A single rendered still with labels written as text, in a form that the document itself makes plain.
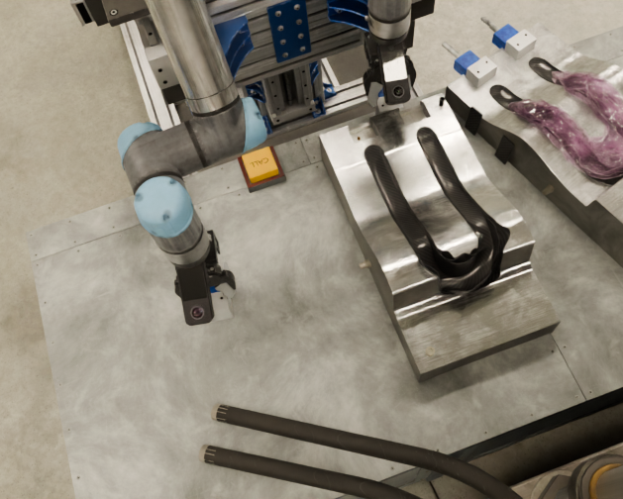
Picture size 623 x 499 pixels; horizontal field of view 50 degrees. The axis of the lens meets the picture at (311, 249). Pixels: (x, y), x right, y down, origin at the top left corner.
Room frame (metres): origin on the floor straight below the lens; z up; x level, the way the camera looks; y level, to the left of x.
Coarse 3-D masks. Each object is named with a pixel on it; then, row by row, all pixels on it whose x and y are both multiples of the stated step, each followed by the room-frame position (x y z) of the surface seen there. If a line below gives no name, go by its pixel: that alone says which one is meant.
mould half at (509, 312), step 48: (432, 96) 0.79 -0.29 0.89; (336, 144) 0.72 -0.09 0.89; (384, 144) 0.70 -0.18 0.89; (336, 192) 0.67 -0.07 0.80; (432, 192) 0.58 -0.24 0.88; (480, 192) 0.56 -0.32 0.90; (384, 240) 0.49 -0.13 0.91; (528, 240) 0.43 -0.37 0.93; (384, 288) 0.42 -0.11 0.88; (432, 288) 0.39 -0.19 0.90; (528, 288) 0.37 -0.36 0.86; (432, 336) 0.32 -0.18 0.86; (480, 336) 0.30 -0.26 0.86; (528, 336) 0.29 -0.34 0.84
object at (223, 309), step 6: (210, 288) 0.50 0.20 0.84; (216, 294) 0.48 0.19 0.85; (222, 294) 0.47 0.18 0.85; (216, 300) 0.47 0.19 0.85; (222, 300) 0.46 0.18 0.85; (228, 300) 0.47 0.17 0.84; (216, 306) 0.45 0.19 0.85; (222, 306) 0.45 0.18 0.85; (228, 306) 0.45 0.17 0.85; (216, 312) 0.45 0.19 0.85; (222, 312) 0.45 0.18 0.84; (228, 312) 0.45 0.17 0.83; (216, 318) 0.45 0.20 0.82; (222, 318) 0.45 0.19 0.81; (228, 318) 0.45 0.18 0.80
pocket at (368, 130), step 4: (364, 124) 0.77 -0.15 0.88; (368, 124) 0.76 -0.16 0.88; (372, 124) 0.76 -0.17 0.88; (348, 128) 0.76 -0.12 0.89; (352, 128) 0.76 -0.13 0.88; (356, 128) 0.76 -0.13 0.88; (360, 128) 0.76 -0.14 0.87; (364, 128) 0.76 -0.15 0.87; (368, 128) 0.76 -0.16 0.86; (372, 128) 0.76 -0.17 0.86; (352, 132) 0.76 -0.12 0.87; (356, 132) 0.76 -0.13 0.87; (360, 132) 0.76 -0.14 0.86; (364, 132) 0.76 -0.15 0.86; (368, 132) 0.75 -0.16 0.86; (372, 132) 0.75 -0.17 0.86; (376, 132) 0.74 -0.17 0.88; (352, 136) 0.75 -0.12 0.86; (356, 136) 0.75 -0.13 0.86; (360, 136) 0.75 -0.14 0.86; (364, 136) 0.75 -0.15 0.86; (368, 136) 0.74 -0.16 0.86; (372, 136) 0.74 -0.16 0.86; (356, 140) 0.74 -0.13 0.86
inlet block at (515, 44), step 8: (488, 24) 0.97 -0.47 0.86; (496, 32) 0.93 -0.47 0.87; (504, 32) 0.93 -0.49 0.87; (512, 32) 0.93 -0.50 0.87; (520, 32) 0.91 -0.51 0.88; (528, 32) 0.91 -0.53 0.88; (496, 40) 0.92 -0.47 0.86; (504, 40) 0.91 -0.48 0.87; (512, 40) 0.90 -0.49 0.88; (520, 40) 0.89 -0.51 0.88; (528, 40) 0.89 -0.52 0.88; (536, 40) 0.89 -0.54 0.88; (504, 48) 0.90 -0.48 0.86; (512, 48) 0.88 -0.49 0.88; (520, 48) 0.87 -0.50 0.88; (528, 48) 0.88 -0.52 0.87; (512, 56) 0.87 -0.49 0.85; (520, 56) 0.87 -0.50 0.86
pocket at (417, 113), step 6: (420, 102) 0.79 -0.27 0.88; (414, 108) 0.78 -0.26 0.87; (420, 108) 0.78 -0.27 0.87; (426, 108) 0.77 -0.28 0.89; (402, 114) 0.77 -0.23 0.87; (408, 114) 0.78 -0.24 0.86; (414, 114) 0.77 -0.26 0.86; (420, 114) 0.77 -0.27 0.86; (426, 114) 0.76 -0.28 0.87; (408, 120) 0.76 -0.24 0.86; (414, 120) 0.76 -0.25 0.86; (420, 120) 0.76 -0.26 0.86
